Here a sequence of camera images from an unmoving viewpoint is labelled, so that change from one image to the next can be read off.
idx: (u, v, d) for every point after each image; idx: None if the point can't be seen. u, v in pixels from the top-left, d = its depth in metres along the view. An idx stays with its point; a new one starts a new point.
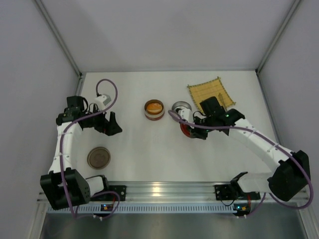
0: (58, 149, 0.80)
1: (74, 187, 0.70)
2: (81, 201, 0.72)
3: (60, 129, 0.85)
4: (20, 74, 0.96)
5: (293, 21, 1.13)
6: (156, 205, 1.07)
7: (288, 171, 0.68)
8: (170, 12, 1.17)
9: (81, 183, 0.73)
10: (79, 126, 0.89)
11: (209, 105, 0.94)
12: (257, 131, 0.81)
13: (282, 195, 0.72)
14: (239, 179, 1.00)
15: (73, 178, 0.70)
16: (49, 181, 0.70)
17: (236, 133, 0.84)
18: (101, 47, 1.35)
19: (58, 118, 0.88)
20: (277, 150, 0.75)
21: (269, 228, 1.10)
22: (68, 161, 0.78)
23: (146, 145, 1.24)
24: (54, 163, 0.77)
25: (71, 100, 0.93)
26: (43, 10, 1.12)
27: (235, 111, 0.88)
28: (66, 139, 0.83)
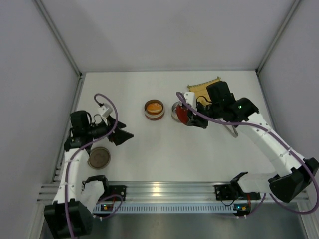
0: (64, 177, 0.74)
1: (77, 220, 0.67)
2: (83, 232, 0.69)
3: (67, 155, 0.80)
4: (21, 73, 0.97)
5: (293, 20, 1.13)
6: (156, 205, 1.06)
7: (299, 179, 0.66)
8: (169, 13, 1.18)
9: (85, 214, 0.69)
10: (85, 153, 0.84)
11: (218, 91, 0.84)
12: (272, 131, 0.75)
13: (282, 198, 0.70)
14: (239, 179, 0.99)
15: (77, 211, 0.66)
16: (52, 213, 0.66)
17: (248, 129, 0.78)
18: (102, 48, 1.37)
19: (66, 144, 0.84)
20: (290, 155, 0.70)
21: (269, 228, 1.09)
22: (73, 191, 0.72)
23: (146, 144, 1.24)
24: (59, 192, 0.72)
25: (77, 121, 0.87)
26: (43, 11, 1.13)
27: (248, 101, 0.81)
28: (73, 167, 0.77)
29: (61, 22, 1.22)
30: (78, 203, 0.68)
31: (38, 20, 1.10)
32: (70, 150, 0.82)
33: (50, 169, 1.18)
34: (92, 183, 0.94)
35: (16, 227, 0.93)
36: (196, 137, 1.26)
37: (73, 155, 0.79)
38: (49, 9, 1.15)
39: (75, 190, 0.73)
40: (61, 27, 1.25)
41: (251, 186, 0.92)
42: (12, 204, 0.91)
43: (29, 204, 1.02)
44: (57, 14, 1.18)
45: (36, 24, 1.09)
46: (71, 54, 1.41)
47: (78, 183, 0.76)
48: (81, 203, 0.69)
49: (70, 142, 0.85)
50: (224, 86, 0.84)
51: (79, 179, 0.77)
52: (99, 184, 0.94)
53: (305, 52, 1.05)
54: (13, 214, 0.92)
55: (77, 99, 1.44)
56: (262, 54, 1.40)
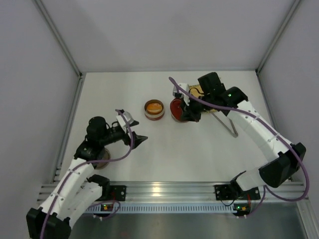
0: (59, 186, 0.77)
1: (53, 234, 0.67)
2: None
3: (72, 165, 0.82)
4: (21, 72, 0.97)
5: (293, 20, 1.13)
6: (156, 205, 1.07)
7: (285, 162, 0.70)
8: (169, 12, 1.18)
9: (62, 230, 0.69)
10: (90, 168, 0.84)
11: (208, 81, 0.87)
12: (260, 118, 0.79)
13: (272, 182, 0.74)
14: (238, 178, 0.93)
15: (53, 228, 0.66)
16: (33, 218, 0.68)
17: (238, 116, 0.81)
18: (102, 47, 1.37)
19: (77, 150, 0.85)
20: (277, 140, 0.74)
21: (269, 228, 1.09)
22: (59, 205, 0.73)
23: (146, 144, 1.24)
24: (48, 199, 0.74)
25: (92, 132, 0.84)
26: (43, 11, 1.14)
27: (238, 90, 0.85)
28: (71, 179, 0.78)
29: (61, 22, 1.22)
30: (57, 221, 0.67)
31: (38, 20, 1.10)
32: (77, 159, 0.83)
33: (50, 169, 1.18)
34: (90, 185, 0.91)
35: (16, 227, 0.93)
36: (196, 137, 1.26)
37: (76, 168, 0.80)
38: (49, 9, 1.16)
39: (62, 205, 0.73)
40: (61, 27, 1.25)
41: (250, 184, 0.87)
42: (12, 204, 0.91)
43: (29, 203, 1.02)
44: (57, 14, 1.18)
45: (36, 24, 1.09)
46: (71, 54, 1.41)
47: (70, 197, 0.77)
48: (61, 221, 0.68)
49: (80, 150, 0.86)
50: (214, 76, 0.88)
51: (72, 192, 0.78)
52: (98, 188, 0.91)
53: (305, 52, 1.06)
54: (13, 214, 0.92)
55: (77, 99, 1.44)
56: (262, 54, 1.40)
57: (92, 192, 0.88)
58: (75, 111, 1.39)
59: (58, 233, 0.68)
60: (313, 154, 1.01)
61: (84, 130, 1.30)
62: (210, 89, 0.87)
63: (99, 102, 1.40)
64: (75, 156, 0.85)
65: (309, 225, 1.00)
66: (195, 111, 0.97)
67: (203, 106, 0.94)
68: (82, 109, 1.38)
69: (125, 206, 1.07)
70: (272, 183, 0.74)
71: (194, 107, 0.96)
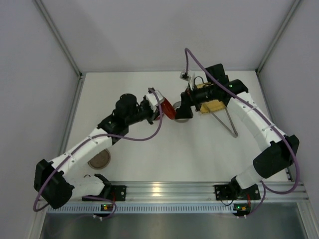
0: (75, 148, 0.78)
1: (52, 190, 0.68)
2: (51, 203, 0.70)
3: (93, 132, 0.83)
4: (20, 73, 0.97)
5: (293, 20, 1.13)
6: (156, 205, 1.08)
7: (276, 151, 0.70)
8: (169, 12, 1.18)
9: (62, 191, 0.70)
10: (106, 142, 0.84)
11: (213, 71, 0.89)
12: (257, 109, 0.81)
13: (263, 172, 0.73)
14: (237, 176, 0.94)
15: (55, 184, 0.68)
16: (41, 170, 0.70)
17: (236, 105, 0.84)
18: (101, 47, 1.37)
19: (101, 122, 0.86)
20: (271, 130, 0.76)
21: (270, 228, 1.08)
22: (68, 166, 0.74)
23: (146, 144, 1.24)
24: (61, 156, 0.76)
25: (121, 107, 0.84)
26: (43, 11, 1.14)
27: (239, 82, 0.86)
28: (87, 146, 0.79)
29: (62, 23, 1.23)
30: (61, 180, 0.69)
31: (38, 20, 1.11)
32: (99, 129, 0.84)
33: None
34: (95, 179, 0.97)
35: (15, 227, 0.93)
36: (196, 137, 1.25)
37: (96, 136, 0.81)
38: (49, 9, 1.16)
39: (71, 167, 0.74)
40: (61, 28, 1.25)
41: (248, 182, 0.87)
42: (12, 204, 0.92)
43: (29, 204, 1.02)
44: (57, 14, 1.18)
45: (37, 25, 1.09)
46: (71, 54, 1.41)
47: (79, 163, 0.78)
48: (65, 181, 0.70)
49: (105, 122, 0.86)
50: (219, 67, 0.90)
51: (83, 159, 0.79)
52: (99, 184, 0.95)
53: (305, 52, 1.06)
54: (13, 214, 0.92)
55: (77, 100, 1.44)
56: (262, 54, 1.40)
57: (95, 184, 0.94)
58: (75, 111, 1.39)
59: (58, 192, 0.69)
60: (313, 154, 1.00)
61: (84, 130, 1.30)
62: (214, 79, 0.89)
63: (99, 102, 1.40)
64: (98, 126, 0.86)
65: (309, 225, 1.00)
66: (198, 100, 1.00)
67: (206, 95, 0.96)
68: (82, 110, 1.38)
69: (122, 206, 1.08)
70: (264, 174, 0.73)
71: (197, 96, 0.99)
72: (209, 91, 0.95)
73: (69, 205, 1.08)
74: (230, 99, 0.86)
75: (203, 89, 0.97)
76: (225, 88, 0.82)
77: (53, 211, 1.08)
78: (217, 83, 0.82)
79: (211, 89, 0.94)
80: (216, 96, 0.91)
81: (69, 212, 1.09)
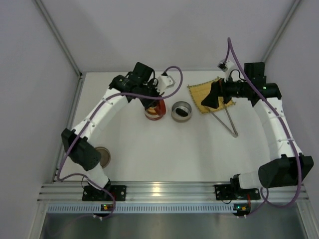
0: (91, 113, 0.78)
1: (81, 155, 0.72)
2: (83, 166, 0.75)
3: (106, 93, 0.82)
4: (21, 73, 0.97)
5: (293, 20, 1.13)
6: (156, 205, 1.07)
7: (282, 167, 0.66)
8: (169, 12, 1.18)
9: (91, 154, 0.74)
10: (123, 101, 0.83)
11: (252, 68, 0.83)
12: (283, 119, 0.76)
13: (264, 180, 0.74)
14: (240, 174, 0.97)
15: (81, 150, 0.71)
16: (66, 137, 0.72)
17: (261, 108, 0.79)
18: (102, 47, 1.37)
19: (113, 81, 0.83)
20: (287, 144, 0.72)
21: (270, 228, 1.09)
22: (90, 131, 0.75)
23: (147, 144, 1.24)
24: (81, 123, 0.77)
25: (138, 67, 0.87)
26: (43, 11, 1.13)
27: (275, 86, 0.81)
28: (103, 107, 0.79)
29: (62, 22, 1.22)
30: (85, 145, 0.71)
31: (38, 20, 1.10)
32: (111, 89, 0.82)
33: (50, 170, 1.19)
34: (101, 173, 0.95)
35: (16, 227, 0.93)
36: (196, 137, 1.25)
37: (109, 98, 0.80)
38: (49, 9, 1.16)
39: (92, 131, 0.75)
40: (62, 28, 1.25)
41: (248, 183, 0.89)
42: (13, 203, 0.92)
43: (30, 203, 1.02)
44: (57, 14, 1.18)
45: (37, 24, 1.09)
46: (72, 54, 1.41)
47: (99, 127, 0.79)
48: (90, 145, 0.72)
49: (117, 80, 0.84)
50: (260, 65, 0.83)
51: (102, 122, 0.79)
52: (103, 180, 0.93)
53: (305, 52, 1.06)
54: (14, 213, 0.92)
55: (77, 100, 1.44)
56: (262, 54, 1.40)
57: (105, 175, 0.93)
58: (75, 111, 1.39)
59: (87, 156, 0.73)
60: (313, 154, 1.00)
61: None
62: (250, 76, 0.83)
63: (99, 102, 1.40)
64: (110, 86, 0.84)
65: (309, 225, 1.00)
66: (228, 93, 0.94)
67: (238, 90, 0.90)
68: (82, 109, 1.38)
69: (121, 206, 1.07)
70: (265, 183, 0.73)
71: (228, 90, 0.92)
72: (240, 87, 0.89)
73: (69, 205, 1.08)
74: (258, 101, 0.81)
75: (235, 84, 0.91)
76: (255, 88, 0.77)
77: (53, 211, 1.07)
78: (249, 83, 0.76)
79: (244, 85, 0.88)
80: (246, 94, 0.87)
81: (69, 212, 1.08)
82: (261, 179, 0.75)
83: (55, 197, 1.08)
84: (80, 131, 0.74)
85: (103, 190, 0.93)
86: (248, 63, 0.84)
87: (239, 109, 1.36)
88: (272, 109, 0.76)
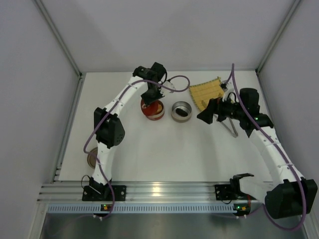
0: (120, 95, 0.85)
1: (111, 129, 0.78)
2: (111, 141, 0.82)
3: (131, 80, 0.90)
4: (21, 73, 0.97)
5: (293, 21, 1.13)
6: (156, 205, 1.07)
7: (288, 192, 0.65)
8: (170, 12, 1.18)
9: (119, 130, 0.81)
10: (145, 87, 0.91)
11: (248, 98, 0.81)
12: (278, 145, 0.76)
13: (271, 210, 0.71)
14: (240, 179, 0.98)
15: (113, 124, 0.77)
16: (98, 114, 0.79)
17: (257, 137, 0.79)
18: (101, 47, 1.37)
19: (135, 69, 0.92)
20: (287, 169, 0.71)
21: (269, 228, 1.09)
22: (119, 109, 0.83)
23: (147, 144, 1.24)
24: (110, 103, 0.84)
25: (156, 64, 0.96)
26: (43, 11, 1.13)
27: (267, 117, 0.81)
28: (129, 90, 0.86)
29: (62, 22, 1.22)
30: (117, 120, 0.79)
31: (38, 20, 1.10)
32: (135, 76, 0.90)
33: (50, 170, 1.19)
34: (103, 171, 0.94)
35: (16, 227, 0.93)
36: (195, 137, 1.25)
37: (135, 83, 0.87)
38: (49, 9, 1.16)
39: (120, 110, 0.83)
40: (62, 28, 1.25)
41: (249, 187, 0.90)
42: (13, 204, 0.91)
43: (30, 203, 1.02)
44: (57, 13, 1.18)
45: (36, 24, 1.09)
46: (71, 54, 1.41)
47: (126, 107, 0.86)
48: (120, 121, 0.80)
49: (139, 70, 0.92)
50: (256, 95, 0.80)
51: (129, 103, 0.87)
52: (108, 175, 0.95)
53: (305, 52, 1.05)
54: (14, 213, 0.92)
55: (77, 100, 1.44)
56: (262, 55, 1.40)
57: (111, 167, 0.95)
58: (75, 111, 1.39)
59: (116, 130, 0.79)
60: (313, 154, 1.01)
61: (84, 130, 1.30)
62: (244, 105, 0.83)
63: (99, 102, 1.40)
64: (133, 74, 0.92)
65: (309, 226, 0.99)
66: (223, 112, 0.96)
67: (232, 111, 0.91)
68: (82, 109, 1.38)
69: (120, 206, 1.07)
70: (273, 213, 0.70)
71: (224, 109, 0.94)
72: (235, 109, 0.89)
73: (69, 205, 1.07)
74: (252, 131, 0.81)
75: (231, 106, 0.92)
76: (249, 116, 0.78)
77: (54, 211, 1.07)
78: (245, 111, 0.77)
79: (238, 109, 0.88)
80: (239, 117, 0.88)
81: (69, 212, 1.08)
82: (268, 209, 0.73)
83: (55, 198, 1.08)
84: (111, 109, 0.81)
85: (108, 183, 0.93)
86: (244, 93, 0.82)
87: None
88: (267, 137, 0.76)
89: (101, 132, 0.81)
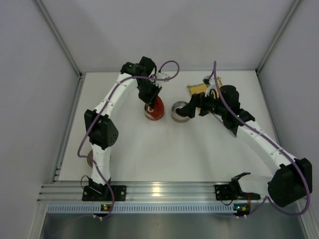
0: (109, 94, 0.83)
1: (104, 130, 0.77)
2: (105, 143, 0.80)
3: (119, 77, 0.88)
4: (21, 73, 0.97)
5: (293, 20, 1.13)
6: (156, 205, 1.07)
7: (287, 176, 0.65)
8: (170, 12, 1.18)
9: (112, 130, 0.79)
10: (134, 83, 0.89)
11: (228, 98, 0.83)
12: (265, 134, 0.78)
13: (279, 200, 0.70)
14: (239, 179, 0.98)
15: (105, 126, 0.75)
16: (90, 116, 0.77)
17: (243, 132, 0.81)
18: (101, 47, 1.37)
19: (123, 66, 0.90)
20: (280, 154, 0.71)
21: (269, 228, 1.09)
22: (110, 110, 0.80)
23: (147, 144, 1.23)
24: (100, 104, 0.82)
25: (143, 59, 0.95)
26: (43, 10, 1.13)
27: (247, 113, 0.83)
28: (118, 89, 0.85)
29: (61, 22, 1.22)
30: (108, 121, 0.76)
31: (38, 20, 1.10)
32: (123, 74, 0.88)
33: (50, 170, 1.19)
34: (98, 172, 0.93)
35: (16, 227, 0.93)
36: (195, 137, 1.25)
37: (123, 80, 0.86)
38: (49, 9, 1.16)
39: (111, 111, 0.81)
40: (61, 28, 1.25)
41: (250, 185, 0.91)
42: (13, 204, 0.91)
43: (30, 203, 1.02)
44: (57, 14, 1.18)
45: (36, 24, 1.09)
46: (71, 54, 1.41)
47: (117, 106, 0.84)
48: (112, 122, 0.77)
49: (127, 66, 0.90)
50: (236, 94, 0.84)
51: (119, 102, 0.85)
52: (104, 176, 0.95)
53: (305, 52, 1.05)
54: (14, 214, 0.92)
55: (77, 100, 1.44)
56: (262, 55, 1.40)
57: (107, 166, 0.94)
58: (75, 112, 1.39)
59: (109, 131, 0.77)
60: (313, 154, 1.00)
61: (84, 130, 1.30)
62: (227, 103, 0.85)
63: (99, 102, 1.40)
64: (121, 71, 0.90)
65: (309, 226, 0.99)
66: (206, 107, 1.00)
67: (214, 107, 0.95)
68: (82, 109, 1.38)
69: (120, 206, 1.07)
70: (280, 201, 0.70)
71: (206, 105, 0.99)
72: (216, 105, 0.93)
73: (69, 205, 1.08)
74: (238, 128, 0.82)
75: (212, 102, 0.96)
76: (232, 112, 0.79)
77: (53, 211, 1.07)
78: (227, 107, 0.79)
79: (219, 104, 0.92)
80: (220, 112, 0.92)
81: (68, 212, 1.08)
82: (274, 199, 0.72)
83: (55, 198, 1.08)
84: (102, 110, 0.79)
85: (107, 183, 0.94)
86: (225, 94, 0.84)
87: None
88: (252, 129, 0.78)
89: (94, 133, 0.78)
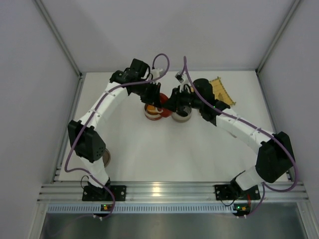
0: (96, 104, 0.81)
1: (89, 143, 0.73)
2: (90, 156, 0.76)
3: (108, 87, 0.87)
4: (21, 74, 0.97)
5: (293, 21, 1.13)
6: (156, 205, 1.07)
7: (270, 152, 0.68)
8: (170, 13, 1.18)
9: (97, 143, 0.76)
10: (124, 93, 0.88)
11: (203, 91, 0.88)
12: (242, 118, 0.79)
13: (267, 177, 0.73)
14: (237, 178, 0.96)
15: (89, 138, 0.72)
16: (73, 128, 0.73)
17: (222, 120, 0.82)
18: (101, 47, 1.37)
19: (113, 74, 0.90)
20: (259, 133, 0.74)
21: (269, 227, 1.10)
22: (96, 120, 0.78)
23: (146, 144, 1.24)
24: (86, 115, 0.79)
25: (135, 63, 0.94)
26: (43, 11, 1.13)
27: (223, 102, 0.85)
28: (106, 99, 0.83)
29: (61, 22, 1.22)
30: (94, 134, 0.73)
31: (38, 19, 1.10)
32: (112, 83, 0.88)
33: (50, 170, 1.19)
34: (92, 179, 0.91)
35: (15, 227, 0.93)
36: (195, 136, 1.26)
37: (112, 90, 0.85)
38: (49, 9, 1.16)
39: (97, 121, 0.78)
40: (61, 28, 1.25)
41: (248, 182, 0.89)
42: (13, 203, 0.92)
43: (29, 203, 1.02)
44: (57, 13, 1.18)
45: (36, 24, 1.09)
46: (71, 54, 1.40)
47: (104, 117, 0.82)
48: (97, 134, 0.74)
49: (116, 75, 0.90)
50: (209, 86, 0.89)
51: (106, 112, 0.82)
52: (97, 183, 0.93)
53: (304, 52, 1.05)
54: (13, 213, 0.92)
55: (77, 100, 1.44)
56: (262, 55, 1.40)
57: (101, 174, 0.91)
58: (75, 111, 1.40)
59: (94, 144, 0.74)
60: (312, 154, 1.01)
61: None
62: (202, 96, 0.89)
63: None
64: (111, 80, 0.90)
65: (309, 226, 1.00)
66: (182, 101, 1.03)
67: (190, 101, 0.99)
68: (82, 109, 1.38)
69: (120, 206, 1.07)
70: (269, 178, 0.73)
71: (183, 99, 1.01)
72: (192, 99, 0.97)
73: (69, 205, 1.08)
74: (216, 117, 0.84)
75: (188, 96, 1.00)
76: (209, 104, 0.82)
77: (54, 211, 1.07)
78: (201, 98, 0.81)
79: (194, 97, 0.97)
80: (196, 105, 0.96)
81: (69, 212, 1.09)
82: (263, 178, 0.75)
83: (55, 198, 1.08)
84: (87, 122, 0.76)
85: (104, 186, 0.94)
86: (200, 88, 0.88)
87: (238, 109, 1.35)
88: (230, 116, 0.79)
89: (79, 147, 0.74)
